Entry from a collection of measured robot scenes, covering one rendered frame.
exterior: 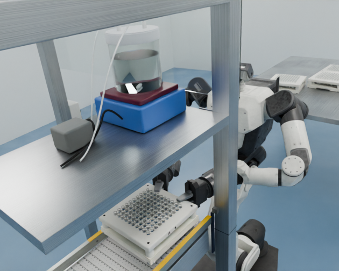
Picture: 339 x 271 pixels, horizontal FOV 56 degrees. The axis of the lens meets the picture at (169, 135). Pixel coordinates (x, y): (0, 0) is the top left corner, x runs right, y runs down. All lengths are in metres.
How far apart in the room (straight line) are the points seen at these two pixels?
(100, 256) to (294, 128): 0.85
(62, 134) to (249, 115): 0.81
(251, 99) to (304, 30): 4.59
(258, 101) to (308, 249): 1.42
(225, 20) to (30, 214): 0.65
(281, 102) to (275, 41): 4.74
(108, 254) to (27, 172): 0.48
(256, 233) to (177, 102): 1.28
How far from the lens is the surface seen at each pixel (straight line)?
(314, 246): 2.56
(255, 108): 1.37
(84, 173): 0.75
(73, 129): 0.83
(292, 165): 1.23
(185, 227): 1.11
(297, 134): 1.30
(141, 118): 0.86
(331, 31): 5.83
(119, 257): 1.15
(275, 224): 2.66
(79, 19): 0.54
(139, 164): 0.74
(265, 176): 1.25
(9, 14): 0.49
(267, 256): 2.19
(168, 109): 0.93
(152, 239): 1.02
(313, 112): 2.28
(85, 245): 1.17
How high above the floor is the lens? 1.76
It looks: 26 degrees down
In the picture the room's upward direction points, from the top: 5 degrees counter-clockwise
